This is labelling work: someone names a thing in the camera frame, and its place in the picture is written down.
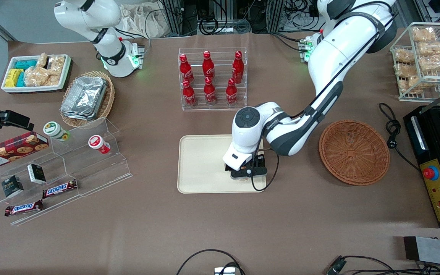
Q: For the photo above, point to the brown chocolate bar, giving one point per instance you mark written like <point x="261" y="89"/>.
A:
<point x="59" y="188"/>
<point x="23" y="208"/>

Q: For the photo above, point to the yellow snack pack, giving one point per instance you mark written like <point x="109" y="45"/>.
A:
<point x="13" y="77"/>

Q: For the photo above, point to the clear acrylic stepped stand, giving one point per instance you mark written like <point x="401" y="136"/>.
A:
<point x="101" y="172"/>

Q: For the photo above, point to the black and white small box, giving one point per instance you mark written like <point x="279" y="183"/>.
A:
<point x="36" y="173"/>

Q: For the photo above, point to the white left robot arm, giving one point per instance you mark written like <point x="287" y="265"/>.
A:
<point x="338" y="46"/>

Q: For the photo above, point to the beige plastic tray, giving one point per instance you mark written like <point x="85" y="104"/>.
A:
<point x="201" y="164"/>

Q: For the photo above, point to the silver metal connector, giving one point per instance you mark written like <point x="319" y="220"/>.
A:
<point x="224" y="272"/>

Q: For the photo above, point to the red lid yogurt cup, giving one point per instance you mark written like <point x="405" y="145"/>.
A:
<point x="97" y="143"/>

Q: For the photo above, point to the beige cloth bag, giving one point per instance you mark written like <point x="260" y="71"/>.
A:
<point x="143" y="21"/>

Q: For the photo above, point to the aluminium frame post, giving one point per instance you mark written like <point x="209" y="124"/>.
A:
<point x="275" y="15"/>
<point x="173" y="17"/>

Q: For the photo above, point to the white rectangular snack tray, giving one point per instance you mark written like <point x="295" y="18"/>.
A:
<point x="33" y="89"/>

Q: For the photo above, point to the aluminium foil tray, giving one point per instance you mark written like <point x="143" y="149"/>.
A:
<point x="84" y="95"/>
<point x="78" y="116"/>

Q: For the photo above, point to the clear pastry bag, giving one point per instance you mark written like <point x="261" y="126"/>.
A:
<point x="434" y="48"/>
<point x="434" y="62"/>
<point x="416" y="82"/>
<point x="405" y="70"/>
<point x="404" y="55"/>
<point x="424" y="34"/>

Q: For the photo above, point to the teal snack pack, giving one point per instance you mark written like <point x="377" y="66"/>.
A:
<point x="25" y="64"/>
<point x="21" y="80"/>

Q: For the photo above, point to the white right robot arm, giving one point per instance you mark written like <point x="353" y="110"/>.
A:
<point x="90" y="23"/>

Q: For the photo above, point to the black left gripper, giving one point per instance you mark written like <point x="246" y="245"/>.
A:
<point x="259" y="159"/>

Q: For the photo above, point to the light oval wicker basket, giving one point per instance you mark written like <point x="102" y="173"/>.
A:
<point x="109" y="99"/>

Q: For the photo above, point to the green lid yogurt cup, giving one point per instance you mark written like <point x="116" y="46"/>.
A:
<point x="54" y="130"/>

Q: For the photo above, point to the red emergency stop button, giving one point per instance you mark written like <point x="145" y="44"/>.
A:
<point x="431" y="173"/>

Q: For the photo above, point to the red cola bottle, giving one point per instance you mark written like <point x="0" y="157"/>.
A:
<point x="186" y="70"/>
<point x="231" y="93"/>
<point x="209" y="93"/>
<point x="237" y="68"/>
<point x="189" y="95"/>
<point x="208" y="67"/>

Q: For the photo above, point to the brown round wicker basket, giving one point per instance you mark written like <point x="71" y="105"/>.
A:
<point x="353" y="152"/>

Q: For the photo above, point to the grey flat box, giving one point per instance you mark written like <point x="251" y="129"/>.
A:
<point x="434" y="252"/>

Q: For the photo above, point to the red cookie box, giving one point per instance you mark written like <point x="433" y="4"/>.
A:
<point x="12" y="151"/>

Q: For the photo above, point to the clear cracker bag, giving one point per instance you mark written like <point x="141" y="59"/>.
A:
<point x="36" y="76"/>
<point x="55" y="80"/>
<point x="42" y="60"/>
<point x="56" y="64"/>

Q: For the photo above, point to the clear acrylic bottle rack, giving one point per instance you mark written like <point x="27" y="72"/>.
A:
<point x="222" y="57"/>

